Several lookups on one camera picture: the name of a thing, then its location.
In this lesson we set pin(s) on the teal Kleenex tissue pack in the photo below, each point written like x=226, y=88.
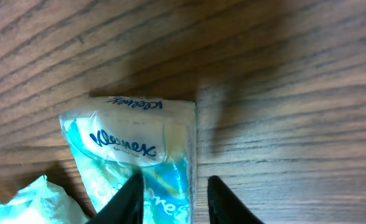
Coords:
x=113, y=137

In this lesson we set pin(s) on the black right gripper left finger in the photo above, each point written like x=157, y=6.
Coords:
x=126, y=206

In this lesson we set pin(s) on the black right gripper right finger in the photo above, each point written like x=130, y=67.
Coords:
x=225, y=207

